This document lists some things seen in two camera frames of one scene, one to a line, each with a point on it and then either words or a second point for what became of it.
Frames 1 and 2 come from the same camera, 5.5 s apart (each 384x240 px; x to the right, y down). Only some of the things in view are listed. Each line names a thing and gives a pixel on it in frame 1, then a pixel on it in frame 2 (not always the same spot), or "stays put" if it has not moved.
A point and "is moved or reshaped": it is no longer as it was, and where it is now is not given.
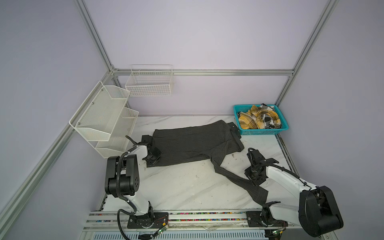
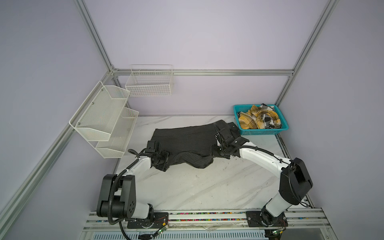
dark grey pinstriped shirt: [179, 143] is moved or reshaped
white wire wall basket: [150, 80] stays put
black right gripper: [257, 181] → [214, 147]
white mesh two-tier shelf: [103, 120] stays put
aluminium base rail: [211, 226] stays put
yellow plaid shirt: [263, 116] stays put
